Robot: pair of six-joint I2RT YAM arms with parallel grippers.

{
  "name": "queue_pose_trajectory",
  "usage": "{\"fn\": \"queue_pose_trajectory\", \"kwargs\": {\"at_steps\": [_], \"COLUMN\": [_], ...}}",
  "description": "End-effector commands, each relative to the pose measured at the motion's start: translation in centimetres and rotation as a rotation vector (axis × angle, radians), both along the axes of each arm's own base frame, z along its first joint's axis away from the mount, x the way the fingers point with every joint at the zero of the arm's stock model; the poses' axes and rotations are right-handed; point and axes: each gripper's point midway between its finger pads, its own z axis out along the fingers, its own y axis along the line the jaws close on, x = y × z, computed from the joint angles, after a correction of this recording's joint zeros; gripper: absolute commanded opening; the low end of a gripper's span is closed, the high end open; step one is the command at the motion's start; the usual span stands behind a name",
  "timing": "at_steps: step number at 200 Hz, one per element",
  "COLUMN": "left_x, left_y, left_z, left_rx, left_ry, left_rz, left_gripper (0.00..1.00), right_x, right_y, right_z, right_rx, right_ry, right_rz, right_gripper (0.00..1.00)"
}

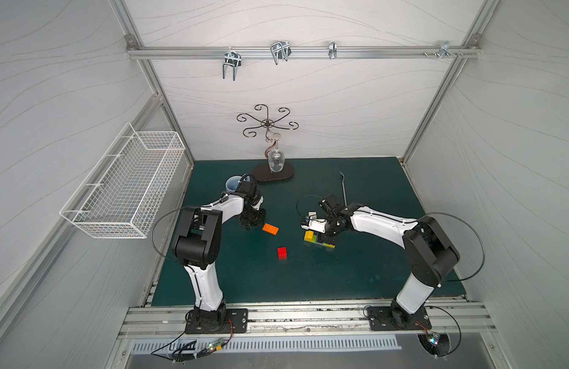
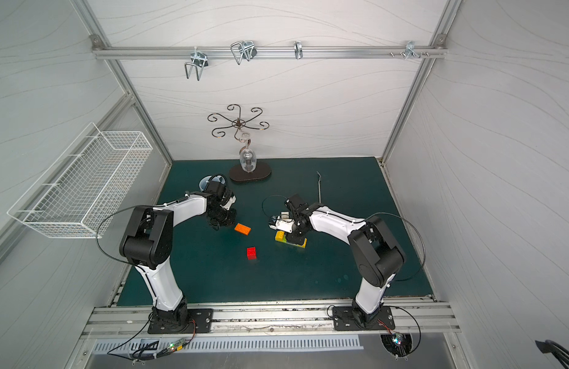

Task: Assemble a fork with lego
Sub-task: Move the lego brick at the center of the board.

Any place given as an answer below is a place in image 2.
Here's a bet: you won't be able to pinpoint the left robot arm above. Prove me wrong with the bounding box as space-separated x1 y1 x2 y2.
119 175 236 335

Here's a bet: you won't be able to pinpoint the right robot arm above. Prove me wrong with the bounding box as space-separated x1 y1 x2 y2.
270 195 407 331

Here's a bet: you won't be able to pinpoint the orange lego brick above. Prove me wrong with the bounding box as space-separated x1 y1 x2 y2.
235 223 252 235

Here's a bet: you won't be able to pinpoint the red lego brick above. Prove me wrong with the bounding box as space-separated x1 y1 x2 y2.
246 247 257 260

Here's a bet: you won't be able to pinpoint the light blue mug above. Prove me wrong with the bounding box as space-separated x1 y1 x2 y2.
198 175 211 192

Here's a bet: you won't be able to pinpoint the metal tweezers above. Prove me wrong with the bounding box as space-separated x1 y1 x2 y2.
316 171 322 203

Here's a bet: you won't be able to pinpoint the green table mat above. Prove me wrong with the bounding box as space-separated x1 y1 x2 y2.
117 156 434 307

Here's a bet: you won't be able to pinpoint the black metal mug tree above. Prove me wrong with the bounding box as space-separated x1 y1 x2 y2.
207 104 272 184

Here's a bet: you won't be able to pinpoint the white vent grille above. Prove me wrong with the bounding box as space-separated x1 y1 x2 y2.
92 335 364 356

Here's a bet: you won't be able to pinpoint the metal hook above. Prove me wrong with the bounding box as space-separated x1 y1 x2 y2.
230 40 258 65
293 41 303 60
389 42 430 60
185 49 209 81

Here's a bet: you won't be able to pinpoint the black stand corner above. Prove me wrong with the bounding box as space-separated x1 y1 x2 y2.
535 340 569 369

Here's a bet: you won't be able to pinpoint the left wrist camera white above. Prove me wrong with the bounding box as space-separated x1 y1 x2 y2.
221 195 237 211

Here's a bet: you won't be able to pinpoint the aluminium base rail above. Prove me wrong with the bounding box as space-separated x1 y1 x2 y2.
80 297 461 339

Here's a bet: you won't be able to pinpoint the white wire basket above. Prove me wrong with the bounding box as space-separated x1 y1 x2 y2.
7 123 153 239

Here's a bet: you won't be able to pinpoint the aluminium top rail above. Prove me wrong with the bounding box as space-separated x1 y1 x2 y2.
92 44 448 61

